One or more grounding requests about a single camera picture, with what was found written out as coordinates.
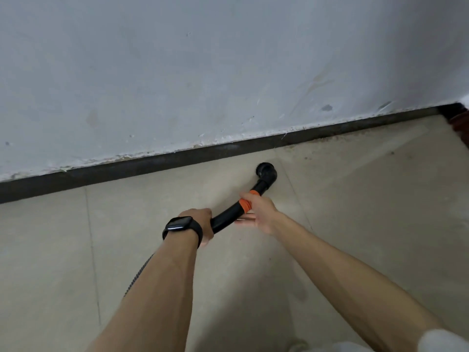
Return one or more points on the white shoe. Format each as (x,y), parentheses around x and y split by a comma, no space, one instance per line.
(297,345)

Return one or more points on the dark red wooden furniture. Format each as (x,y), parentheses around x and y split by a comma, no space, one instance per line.
(461,126)

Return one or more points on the light grey trousers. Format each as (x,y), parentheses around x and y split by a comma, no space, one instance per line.
(443,342)

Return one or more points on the person's left forearm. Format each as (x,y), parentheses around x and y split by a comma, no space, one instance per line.
(150,300)

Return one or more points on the black smartwatch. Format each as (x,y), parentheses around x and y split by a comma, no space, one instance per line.
(181,225)

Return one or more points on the person's left hand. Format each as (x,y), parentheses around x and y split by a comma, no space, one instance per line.
(205,223)

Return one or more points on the person's right forearm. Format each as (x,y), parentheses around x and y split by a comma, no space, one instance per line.
(355,282)

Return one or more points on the black baseboard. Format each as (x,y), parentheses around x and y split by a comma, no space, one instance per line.
(146,163)

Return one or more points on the person's right hand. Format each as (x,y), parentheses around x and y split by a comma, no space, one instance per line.
(260,214)

